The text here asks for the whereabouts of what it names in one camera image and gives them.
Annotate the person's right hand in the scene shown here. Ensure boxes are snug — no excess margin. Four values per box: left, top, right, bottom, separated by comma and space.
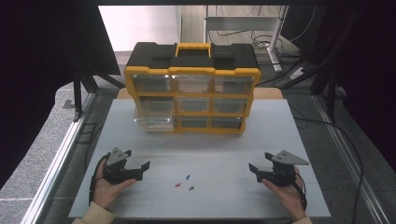
261, 165, 308, 223

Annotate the right hand-held gripper black cable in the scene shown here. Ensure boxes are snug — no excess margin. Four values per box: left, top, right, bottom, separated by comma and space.
292, 172, 308, 213

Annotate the black curtain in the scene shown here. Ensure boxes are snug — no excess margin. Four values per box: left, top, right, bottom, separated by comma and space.
0, 0, 121, 189
281, 0, 396, 173

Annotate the left hand-held gripper black cable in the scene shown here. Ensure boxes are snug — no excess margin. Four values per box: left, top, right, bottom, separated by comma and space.
89, 152, 110, 207

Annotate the tangle of black cables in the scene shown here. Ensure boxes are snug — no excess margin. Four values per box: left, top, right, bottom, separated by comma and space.
207, 5, 318, 88

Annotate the clear plastic drawer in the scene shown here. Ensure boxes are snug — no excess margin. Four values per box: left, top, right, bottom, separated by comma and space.
134, 96, 176, 133

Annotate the person's left hand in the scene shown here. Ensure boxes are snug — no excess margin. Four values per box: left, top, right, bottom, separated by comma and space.
92, 158, 137, 211

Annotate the long black floor cable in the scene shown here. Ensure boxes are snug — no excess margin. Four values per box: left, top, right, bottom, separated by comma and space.
288, 104, 364, 224

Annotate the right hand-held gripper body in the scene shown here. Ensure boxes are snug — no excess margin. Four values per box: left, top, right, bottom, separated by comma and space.
256, 149, 310, 188

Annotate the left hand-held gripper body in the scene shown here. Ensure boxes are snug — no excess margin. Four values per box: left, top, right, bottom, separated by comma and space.
102, 147, 144, 186

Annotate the black metal stand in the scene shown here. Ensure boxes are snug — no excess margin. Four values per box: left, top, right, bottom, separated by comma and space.
72, 60, 126, 123
310, 6, 348, 125

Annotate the hand-held gripper black cable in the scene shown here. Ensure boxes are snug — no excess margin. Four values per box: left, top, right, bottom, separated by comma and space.
292, 172, 308, 213
89, 152, 110, 207

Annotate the white power strip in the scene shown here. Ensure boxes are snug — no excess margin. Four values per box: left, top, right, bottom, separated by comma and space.
290, 66, 306, 80

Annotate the yellow and black drawer organizer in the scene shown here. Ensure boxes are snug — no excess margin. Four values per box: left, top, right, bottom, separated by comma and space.
123, 41, 262, 135

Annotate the white metal desk frame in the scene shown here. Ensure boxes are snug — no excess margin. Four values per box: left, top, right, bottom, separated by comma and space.
203, 5, 290, 74

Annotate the aluminium floor rail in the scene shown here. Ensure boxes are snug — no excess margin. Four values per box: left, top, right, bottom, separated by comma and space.
21, 92, 98, 224
312, 93, 390, 224

